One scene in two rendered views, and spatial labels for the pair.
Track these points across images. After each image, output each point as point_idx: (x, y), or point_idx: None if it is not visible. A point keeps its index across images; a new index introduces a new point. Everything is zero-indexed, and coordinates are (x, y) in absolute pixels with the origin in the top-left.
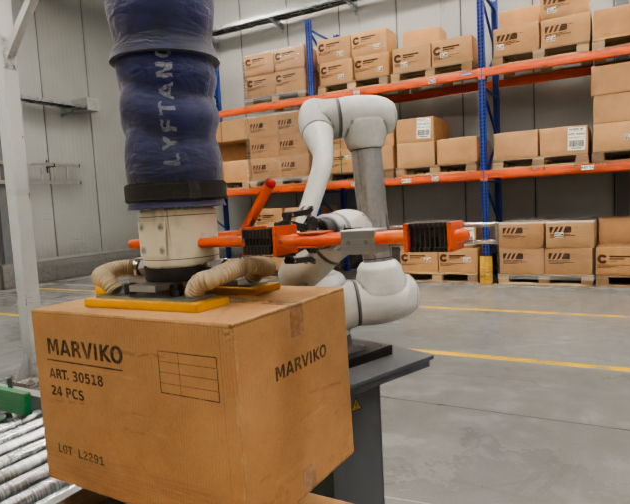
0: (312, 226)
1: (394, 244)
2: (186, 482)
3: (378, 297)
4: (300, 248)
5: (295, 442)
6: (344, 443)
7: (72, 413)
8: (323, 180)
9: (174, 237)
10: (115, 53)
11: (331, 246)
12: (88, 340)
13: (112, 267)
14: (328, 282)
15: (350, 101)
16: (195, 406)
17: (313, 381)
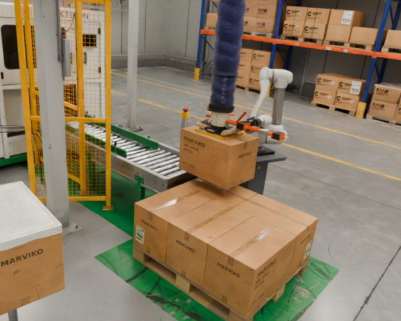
0: (254, 121)
1: None
2: (215, 175)
3: None
4: None
5: (239, 172)
6: (251, 175)
7: (188, 155)
8: (261, 100)
9: (219, 119)
10: (214, 73)
11: (258, 126)
12: (196, 139)
13: (201, 121)
14: None
15: (277, 72)
16: (220, 160)
17: (246, 159)
